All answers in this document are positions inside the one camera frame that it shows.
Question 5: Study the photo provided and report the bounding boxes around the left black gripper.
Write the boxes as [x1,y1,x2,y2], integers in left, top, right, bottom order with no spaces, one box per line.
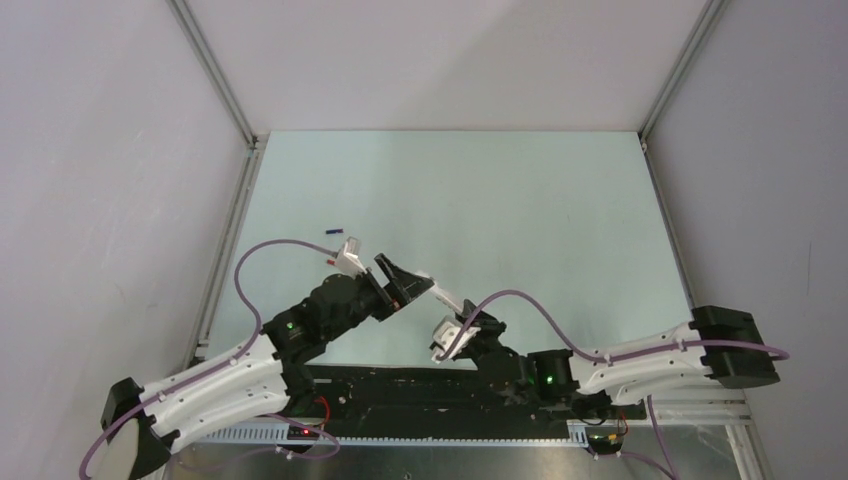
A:
[324,253,432,341]

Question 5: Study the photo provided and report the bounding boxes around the white remote control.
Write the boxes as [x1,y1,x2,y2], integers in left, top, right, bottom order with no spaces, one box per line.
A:
[415,270,465,317]

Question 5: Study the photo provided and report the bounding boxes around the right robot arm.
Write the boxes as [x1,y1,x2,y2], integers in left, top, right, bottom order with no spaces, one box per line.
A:
[431,302,789,418]

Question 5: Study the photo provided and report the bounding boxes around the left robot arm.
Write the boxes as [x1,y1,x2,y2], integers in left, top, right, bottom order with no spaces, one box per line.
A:
[98,253,435,479]

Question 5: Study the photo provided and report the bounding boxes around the right controller board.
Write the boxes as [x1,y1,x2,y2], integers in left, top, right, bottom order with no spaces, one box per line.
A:
[587,434,624,456]

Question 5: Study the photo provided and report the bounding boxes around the controller board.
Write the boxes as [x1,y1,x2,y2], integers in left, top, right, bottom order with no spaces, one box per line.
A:
[286,425,322,442]
[587,434,624,456]

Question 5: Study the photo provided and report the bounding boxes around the left controller board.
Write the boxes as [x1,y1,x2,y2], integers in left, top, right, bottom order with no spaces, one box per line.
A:
[286,425,322,442]

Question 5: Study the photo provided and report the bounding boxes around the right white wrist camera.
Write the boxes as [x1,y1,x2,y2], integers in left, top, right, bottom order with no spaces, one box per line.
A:
[430,316,481,364]

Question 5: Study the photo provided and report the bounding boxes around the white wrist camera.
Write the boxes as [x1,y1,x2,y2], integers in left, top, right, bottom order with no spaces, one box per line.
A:
[334,237,367,277]
[430,316,481,364]

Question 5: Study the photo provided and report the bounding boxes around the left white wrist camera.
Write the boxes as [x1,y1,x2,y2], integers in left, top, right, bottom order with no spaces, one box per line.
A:
[334,237,367,277]

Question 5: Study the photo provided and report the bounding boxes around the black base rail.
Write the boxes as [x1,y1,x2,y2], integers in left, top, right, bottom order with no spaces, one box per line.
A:
[281,365,647,440]

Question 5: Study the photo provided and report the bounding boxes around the grey slotted cable duct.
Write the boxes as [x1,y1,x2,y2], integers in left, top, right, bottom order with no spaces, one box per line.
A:
[239,425,588,448]

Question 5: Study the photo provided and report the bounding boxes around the left aluminium frame profile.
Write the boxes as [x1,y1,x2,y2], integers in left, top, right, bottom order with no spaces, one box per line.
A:
[135,1,260,381]

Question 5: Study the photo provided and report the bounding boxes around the aluminium frame profile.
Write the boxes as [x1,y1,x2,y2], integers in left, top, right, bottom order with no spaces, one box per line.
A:
[135,1,260,381]
[638,0,770,480]

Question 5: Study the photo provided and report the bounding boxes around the right aluminium frame profile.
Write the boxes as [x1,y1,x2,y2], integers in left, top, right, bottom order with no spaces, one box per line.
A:
[638,0,770,480]

